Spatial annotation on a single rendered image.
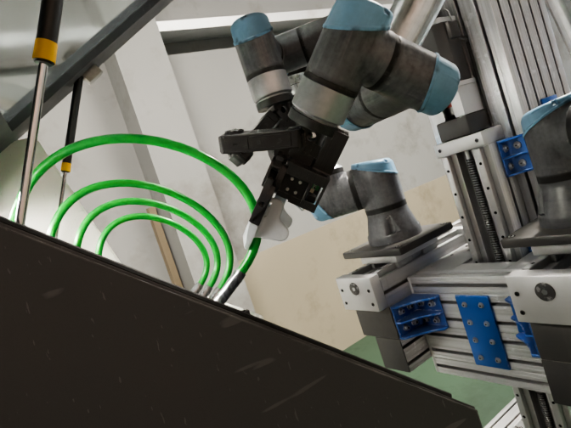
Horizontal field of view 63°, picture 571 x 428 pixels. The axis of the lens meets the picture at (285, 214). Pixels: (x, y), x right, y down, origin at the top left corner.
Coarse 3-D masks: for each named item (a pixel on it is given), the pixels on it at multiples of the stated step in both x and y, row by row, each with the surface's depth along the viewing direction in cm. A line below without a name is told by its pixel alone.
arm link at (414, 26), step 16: (400, 0) 76; (416, 0) 74; (432, 0) 75; (400, 16) 74; (416, 16) 74; (432, 16) 76; (400, 32) 73; (416, 32) 74; (352, 112) 72; (368, 112) 69; (352, 128) 76
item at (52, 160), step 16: (80, 144) 66; (96, 144) 67; (160, 144) 67; (176, 144) 67; (48, 160) 66; (208, 160) 67; (32, 176) 66; (224, 176) 68; (240, 192) 68; (16, 208) 67; (256, 240) 68
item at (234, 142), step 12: (228, 132) 63; (240, 132) 63; (252, 132) 62; (264, 132) 62; (276, 132) 61; (288, 132) 61; (300, 132) 61; (228, 144) 62; (240, 144) 62; (252, 144) 62; (264, 144) 62; (276, 144) 62; (288, 144) 62; (300, 144) 62
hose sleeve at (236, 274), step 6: (234, 276) 68; (240, 276) 68; (228, 282) 68; (234, 282) 68; (240, 282) 69; (222, 288) 69; (228, 288) 68; (234, 288) 68; (222, 294) 68; (228, 294) 68; (216, 300) 68; (222, 300) 68
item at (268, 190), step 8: (272, 176) 63; (264, 184) 62; (272, 184) 64; (264, 192) 62; (272, 192) 62; (264, 200) 62; (256, 208) 63; (264, 208) 63; (256, 216) 64; (256, 224) 64
